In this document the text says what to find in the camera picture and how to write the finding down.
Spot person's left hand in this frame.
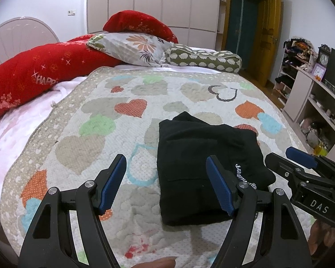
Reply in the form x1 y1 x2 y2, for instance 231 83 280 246
133 258 177 268

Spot glossy beige wardrobe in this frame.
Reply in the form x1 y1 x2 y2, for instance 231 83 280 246
86 0 229 49

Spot person's right hand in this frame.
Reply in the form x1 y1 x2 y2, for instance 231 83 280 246
308 219 335 256

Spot rounded pale headboard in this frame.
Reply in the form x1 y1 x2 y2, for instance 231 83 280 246
0 17 60 74

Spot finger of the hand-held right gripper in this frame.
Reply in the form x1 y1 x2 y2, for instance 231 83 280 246
265 153 305 184
285 147 320 171

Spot yellow plastic object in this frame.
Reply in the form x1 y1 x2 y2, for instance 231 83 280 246
314 142 328 157

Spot small red pillow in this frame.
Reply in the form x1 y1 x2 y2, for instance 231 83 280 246
103 10 179 45

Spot teal door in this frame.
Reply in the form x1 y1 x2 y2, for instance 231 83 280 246
225 0 259 70

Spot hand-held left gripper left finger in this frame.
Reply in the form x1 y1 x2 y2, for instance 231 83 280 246
17 153 127 268

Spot floral pillow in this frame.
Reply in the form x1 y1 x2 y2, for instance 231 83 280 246
86 32 175 67

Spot long red printed pillow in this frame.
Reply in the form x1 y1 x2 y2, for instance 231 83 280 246
0 33 123 119

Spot shoe rack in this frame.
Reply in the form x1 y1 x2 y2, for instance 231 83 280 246
272 38 316 109

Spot yellow wooden door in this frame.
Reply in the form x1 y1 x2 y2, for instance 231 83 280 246
251 0 282 87

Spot dark ornate table clock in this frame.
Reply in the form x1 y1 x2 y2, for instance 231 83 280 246
317 44 331 74

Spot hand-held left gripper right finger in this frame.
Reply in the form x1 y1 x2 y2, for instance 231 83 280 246
206 155 310 268

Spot green patterned bolster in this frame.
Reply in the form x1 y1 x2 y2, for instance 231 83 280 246
165 45 243 74

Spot black pants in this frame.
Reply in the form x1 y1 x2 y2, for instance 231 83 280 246
158 111 277 226

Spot white shelf cabinet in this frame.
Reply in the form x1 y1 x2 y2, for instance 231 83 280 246
283 68 335 157

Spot heart-patterned quilt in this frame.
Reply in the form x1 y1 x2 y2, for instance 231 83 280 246
0 66 317 268

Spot purple picture frame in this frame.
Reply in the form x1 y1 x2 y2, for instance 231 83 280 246
311 63 327 79

